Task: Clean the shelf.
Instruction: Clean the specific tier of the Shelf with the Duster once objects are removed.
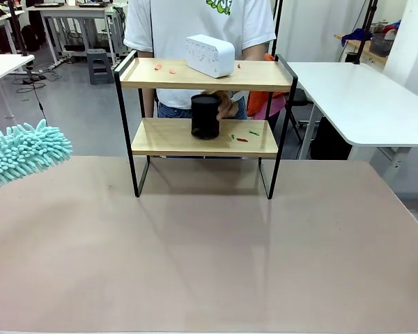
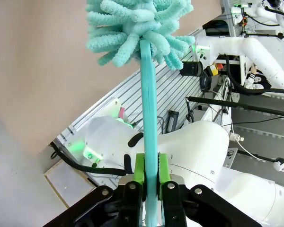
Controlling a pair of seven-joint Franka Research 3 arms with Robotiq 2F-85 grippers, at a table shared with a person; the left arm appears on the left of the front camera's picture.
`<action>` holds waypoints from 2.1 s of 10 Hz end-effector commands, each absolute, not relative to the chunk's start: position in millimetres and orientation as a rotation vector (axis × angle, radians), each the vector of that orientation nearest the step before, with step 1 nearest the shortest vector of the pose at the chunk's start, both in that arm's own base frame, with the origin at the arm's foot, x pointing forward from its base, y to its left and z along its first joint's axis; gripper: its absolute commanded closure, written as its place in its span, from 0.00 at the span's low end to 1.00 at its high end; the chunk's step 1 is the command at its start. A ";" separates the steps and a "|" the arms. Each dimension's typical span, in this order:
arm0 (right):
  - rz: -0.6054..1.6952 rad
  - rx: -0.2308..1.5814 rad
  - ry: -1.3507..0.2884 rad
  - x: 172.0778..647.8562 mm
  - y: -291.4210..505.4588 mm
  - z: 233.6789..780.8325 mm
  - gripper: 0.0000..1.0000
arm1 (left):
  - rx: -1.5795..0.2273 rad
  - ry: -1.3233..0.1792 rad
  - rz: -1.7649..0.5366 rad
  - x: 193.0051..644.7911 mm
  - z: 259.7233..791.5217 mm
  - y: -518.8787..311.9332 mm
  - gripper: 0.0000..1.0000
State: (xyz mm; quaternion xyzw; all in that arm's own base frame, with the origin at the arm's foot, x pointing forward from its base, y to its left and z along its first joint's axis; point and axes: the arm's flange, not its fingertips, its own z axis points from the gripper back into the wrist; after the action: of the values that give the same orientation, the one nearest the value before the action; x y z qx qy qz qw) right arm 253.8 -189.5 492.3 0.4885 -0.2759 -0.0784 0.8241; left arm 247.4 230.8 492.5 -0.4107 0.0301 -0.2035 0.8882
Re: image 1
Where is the blue cloth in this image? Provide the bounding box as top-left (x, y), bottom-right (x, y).
top-left (341, 27), bottom-right (374, 47)

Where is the black computer case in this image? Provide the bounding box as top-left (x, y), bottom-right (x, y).
top-left (311, 116), bottom-right (353, 161)

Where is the two-tier wooden shelf black frame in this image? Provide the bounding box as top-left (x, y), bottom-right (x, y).
top-left (113, 49), bottom-right (299, 200)

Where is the white rectangular box device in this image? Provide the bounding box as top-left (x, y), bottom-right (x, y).
top-left (185, 34), bottom-right (236, 79)

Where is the teal microfiber duster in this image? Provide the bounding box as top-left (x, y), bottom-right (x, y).
top-left (0, 118), bottom-right (73, 191)

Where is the orange cloth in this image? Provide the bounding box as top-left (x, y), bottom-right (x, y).
top-left (247, 52), bottom-right (286, 118)

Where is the person's left forearm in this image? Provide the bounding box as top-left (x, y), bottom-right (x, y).
top-left (242, 44), bottom-right (268, 62)

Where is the person's right forearm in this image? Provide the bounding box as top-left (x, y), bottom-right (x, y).
top-left (141, 50), bottom-right (157, 119)

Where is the person in white T-shirt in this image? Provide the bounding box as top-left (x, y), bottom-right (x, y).
top-left (123, 0), bottom-right (278, 121)

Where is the wooden background table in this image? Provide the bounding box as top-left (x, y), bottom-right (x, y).
top-left (334, 33), bottom-right (389, 65)

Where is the thin black stand pole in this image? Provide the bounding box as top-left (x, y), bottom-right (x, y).
top-left (271, 0), bottom-right (284, 56)

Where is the small white table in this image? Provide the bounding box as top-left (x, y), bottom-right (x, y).
top-left (0, 54), bottom-right (36, 119)

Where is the person's left hand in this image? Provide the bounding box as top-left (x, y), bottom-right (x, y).
top-left (215, 90), bottom-right (241, 122)

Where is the black cylindrical container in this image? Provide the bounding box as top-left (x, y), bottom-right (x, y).
top-left (190, 93), bottom-right (221, 141)

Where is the grey wire basket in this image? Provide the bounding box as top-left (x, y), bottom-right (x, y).
top-left (369, 33), bottom-right (396, 57)

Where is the grey plastic step stool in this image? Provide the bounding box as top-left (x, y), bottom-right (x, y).
top-left (86, 48), bottom-right (115, 86)

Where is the large white table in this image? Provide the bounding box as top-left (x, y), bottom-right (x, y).
top-left (285, 61), bottom-right (418, 189)

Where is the white background desk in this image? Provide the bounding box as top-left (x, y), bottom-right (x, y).
top-left (0, 9), bottom-right (25, 55)

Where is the black stand pole with clamp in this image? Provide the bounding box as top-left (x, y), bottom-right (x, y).
top-left (7, 0), bottom-right (31, 58)

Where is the black floor cable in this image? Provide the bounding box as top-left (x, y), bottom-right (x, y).
top-left (16, 78), bottom-right (48, 121)

